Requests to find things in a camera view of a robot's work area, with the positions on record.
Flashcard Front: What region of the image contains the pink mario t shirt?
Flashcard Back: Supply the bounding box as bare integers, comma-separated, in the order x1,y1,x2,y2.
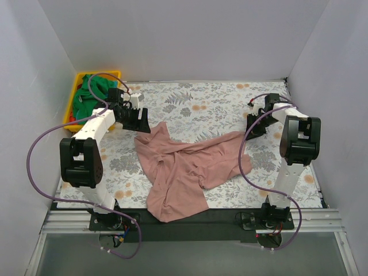
135,122,252,223

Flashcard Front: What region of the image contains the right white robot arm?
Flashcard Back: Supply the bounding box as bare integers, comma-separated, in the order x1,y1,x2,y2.
240,93,321,230

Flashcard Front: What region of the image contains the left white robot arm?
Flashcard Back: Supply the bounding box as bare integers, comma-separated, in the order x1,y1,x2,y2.
60,88,151,230

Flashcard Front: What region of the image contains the yellow plastic bin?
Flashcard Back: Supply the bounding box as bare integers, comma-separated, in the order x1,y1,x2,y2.
62,70,122,133

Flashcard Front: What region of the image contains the green t shirt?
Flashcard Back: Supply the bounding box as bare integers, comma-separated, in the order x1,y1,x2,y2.
72,74,113,120

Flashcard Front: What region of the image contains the floral table mat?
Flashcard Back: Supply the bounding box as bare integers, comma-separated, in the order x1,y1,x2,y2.
59,81,328,209

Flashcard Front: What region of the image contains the red t shirt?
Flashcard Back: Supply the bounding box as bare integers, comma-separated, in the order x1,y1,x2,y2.
69,111,81,125

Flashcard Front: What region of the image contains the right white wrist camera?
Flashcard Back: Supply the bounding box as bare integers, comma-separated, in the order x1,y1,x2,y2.
248,102,264,116

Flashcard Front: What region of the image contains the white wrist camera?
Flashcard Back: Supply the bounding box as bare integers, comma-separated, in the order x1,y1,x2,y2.
248,102,264,116
124,93,144,109

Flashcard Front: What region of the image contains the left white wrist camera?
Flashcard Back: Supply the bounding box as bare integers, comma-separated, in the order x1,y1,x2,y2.
124,93,144,109

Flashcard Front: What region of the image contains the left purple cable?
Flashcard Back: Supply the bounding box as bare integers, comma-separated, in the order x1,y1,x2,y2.
26,73,143,259

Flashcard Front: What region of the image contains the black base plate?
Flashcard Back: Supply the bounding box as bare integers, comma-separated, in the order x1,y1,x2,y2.
89,207,294,244

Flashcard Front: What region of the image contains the aluminium frame rail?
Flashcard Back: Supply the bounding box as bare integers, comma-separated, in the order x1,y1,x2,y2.
41,208,343,234

